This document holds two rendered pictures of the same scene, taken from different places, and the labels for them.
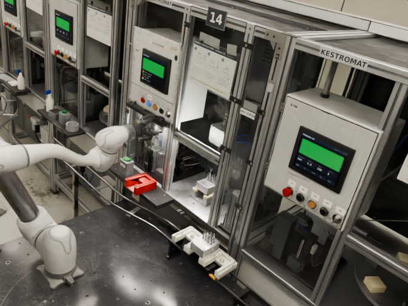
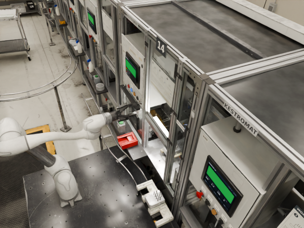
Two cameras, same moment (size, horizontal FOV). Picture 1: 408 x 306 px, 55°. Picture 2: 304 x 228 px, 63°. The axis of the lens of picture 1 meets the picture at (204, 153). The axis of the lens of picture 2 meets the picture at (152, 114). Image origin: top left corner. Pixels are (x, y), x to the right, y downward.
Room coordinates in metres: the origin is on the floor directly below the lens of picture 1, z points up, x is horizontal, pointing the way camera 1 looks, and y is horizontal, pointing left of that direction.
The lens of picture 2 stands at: (0.68, -0.38, 2.67)
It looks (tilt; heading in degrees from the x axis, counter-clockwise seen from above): 42 degrees down; 20
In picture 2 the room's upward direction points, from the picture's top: 3 degrees clockwise
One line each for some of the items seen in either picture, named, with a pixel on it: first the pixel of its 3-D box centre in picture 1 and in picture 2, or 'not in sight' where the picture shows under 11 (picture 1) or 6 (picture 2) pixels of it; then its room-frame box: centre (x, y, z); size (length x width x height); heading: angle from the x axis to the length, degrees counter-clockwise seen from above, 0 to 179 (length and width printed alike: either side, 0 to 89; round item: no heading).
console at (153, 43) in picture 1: (167, 73); (145, 68); (2.29, 0.30, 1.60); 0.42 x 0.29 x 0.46; 49
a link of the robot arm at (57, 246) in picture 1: (58, 246); (65, 183); (1.50, 0.64, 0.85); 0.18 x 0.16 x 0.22; 53
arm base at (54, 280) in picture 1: (62, 269); (69, 195); (1.48, 0.62, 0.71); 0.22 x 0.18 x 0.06; 49
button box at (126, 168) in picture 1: (127, 167); (121, 126); (2.17, 0.47, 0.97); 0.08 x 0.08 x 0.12; 49
